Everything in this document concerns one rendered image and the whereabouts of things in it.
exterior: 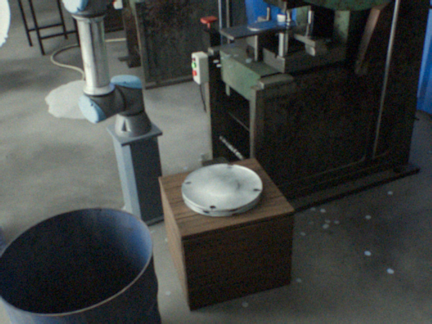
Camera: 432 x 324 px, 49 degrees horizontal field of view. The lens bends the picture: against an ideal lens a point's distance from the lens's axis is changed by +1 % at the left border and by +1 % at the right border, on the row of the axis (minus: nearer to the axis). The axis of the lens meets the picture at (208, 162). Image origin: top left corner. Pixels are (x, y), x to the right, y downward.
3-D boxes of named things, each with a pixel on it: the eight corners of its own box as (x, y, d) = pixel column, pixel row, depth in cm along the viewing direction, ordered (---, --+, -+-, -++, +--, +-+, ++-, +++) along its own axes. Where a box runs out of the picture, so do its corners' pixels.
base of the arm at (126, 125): (123, 141, 188) (119, 118, 183) (110, 126, 199) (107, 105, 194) (157, 131, 194) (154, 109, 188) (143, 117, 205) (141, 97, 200)
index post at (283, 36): (281, 56, 188) (282, 33, 183) (278, 54, 190) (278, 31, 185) (287, 55, 189) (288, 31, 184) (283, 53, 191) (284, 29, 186)
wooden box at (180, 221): (189, 311, 169) (181, 236, 151) (167, 244, 200) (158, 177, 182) (291, 284, 177) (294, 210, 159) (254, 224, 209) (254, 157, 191)
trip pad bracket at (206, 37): (211, 71, 230) (209, 31, 220) (204, 65, 238) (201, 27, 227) (222, 69, 232) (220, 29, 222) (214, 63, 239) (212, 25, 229)
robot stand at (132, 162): (135, 231, 209) (119, 143, 186) (121, 210, 223) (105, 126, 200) (173, 217, 216) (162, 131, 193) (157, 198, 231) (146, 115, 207)
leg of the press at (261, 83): (258, 225, 208) (258, 22, 162) (246, 211, 217) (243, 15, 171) (419, 173, 237) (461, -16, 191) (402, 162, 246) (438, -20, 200)
